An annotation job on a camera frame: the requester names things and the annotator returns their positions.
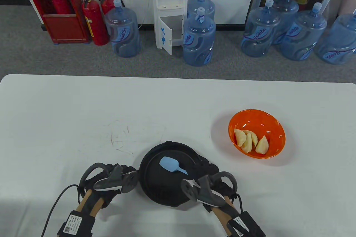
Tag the black wrist module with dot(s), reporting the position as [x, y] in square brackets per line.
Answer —
[76, 224]
[246, 226]

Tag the black left wrist module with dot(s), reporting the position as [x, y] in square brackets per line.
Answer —
[76, 224]

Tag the blue dessert shovel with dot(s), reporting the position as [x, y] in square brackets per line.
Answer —
[168, 163]

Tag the blue water jug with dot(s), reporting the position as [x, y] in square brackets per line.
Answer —
[258, 34]
[286, 5]
[303, 37]
[207, 6]
[198, 42]
[122, 34]
[339, 42]

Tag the orange plastic bowl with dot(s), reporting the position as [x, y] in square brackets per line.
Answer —
[264, 123]

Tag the black right wrist module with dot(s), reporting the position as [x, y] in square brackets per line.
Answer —
[246, 226]

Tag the grey left hand controller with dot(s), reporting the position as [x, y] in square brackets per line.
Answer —
[128, 182]

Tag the black frying pan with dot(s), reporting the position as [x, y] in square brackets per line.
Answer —
[164, 187]

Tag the red extinguisher inside cabinet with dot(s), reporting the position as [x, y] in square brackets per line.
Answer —
[59, 5]

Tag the person's right hand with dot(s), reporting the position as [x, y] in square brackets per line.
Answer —
[203, 169]

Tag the person's left hand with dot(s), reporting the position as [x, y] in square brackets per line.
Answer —
[125, 169]

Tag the small red fire extinguisher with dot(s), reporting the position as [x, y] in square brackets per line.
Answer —
[107, 5]

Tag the large red fire extinguisher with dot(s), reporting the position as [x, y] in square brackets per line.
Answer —
[96, 25]

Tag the person's left forearm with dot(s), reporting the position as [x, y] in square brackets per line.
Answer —
[86, 203]

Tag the pale yellow dumpling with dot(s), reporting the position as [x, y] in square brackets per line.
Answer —
[262, 145]
[247, 145]
[253, 138]
[239, 137]

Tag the person's right forearm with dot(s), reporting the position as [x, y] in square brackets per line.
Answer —
[224, 214]

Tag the red fire extinguisher cabinet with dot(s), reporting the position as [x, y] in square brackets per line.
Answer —
[64, 28]

